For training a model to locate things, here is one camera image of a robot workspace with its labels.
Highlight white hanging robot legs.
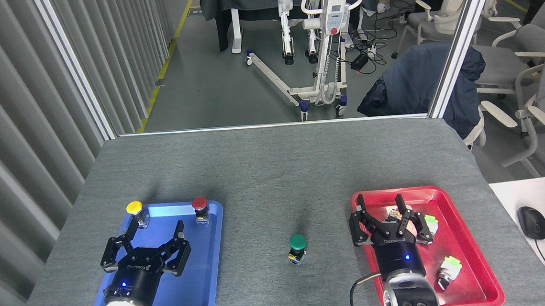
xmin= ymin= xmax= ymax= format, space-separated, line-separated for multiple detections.
xmin=276 ymin=0 xmax=321 ymax=67

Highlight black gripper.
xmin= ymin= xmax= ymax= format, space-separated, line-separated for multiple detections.
xmin=346 ymin=189 xmax=438 ymax=281
xmin=97 ymin=219 xmax=196 ymax=306

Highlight white chair under jacket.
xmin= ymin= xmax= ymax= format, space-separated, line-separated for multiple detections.
xmin=460 ymin=107 xmax=489 ymax=151

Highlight small beige switch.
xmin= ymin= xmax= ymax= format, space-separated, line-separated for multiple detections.
xmin=385 ymin=205 xmax=405 ymax=223

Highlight red push button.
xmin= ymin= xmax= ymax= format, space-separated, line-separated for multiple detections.
xmin=191 ymin=196 xmax=211 ymax=225

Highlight silver post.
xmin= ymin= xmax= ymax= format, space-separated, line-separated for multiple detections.
xmin=420 ymin=0 xmax=509 ymax=119

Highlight dark blue jacket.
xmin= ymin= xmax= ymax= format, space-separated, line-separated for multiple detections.
xmin=353 ymin=38 xmax=491 ymax=147

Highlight green push button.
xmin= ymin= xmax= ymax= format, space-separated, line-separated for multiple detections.
xmin=287 ymin=234 xmax=309 ymax=267

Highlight black power adapter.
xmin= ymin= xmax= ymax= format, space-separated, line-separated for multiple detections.
xmin=349 ymin=52 xmax=371 ymax=71

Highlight green white knob switch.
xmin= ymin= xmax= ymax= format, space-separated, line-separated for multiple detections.
xmin=423 ymin=214 xmax=440 ymax=237
xmin=435 ymin=254 xmax=465 ymax=291

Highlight silver table rail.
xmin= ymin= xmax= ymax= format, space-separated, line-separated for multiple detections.
xmin=118 ymin=112 xmax=431 ymax=138

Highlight blue plastic tray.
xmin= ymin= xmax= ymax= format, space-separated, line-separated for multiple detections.
xmin=81 ymin=198 xmax=230 ymax=306

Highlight black computer mouse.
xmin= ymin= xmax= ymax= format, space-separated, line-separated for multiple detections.
xmin=517 ymin=205 xmax=545 ymax=242

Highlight black floor cables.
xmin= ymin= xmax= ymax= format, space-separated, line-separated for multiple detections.
xmin=339 ymin=0 xmax=421 ymax=77

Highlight yellow push button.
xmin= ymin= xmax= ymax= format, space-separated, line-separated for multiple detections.
xmin=125 ymin=200 xmax=152 ymax=230

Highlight white stand on wheels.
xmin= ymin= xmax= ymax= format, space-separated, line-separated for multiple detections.
xmin=242 ymin=0 xmax=379 ymax=125

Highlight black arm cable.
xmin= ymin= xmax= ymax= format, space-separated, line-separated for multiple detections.
xmin=348 ymin=272 xmax=384 ymax=306

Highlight red plastic tray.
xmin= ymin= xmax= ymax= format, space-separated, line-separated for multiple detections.
xmin=350 ymin=181 xmax=506 ymax=306

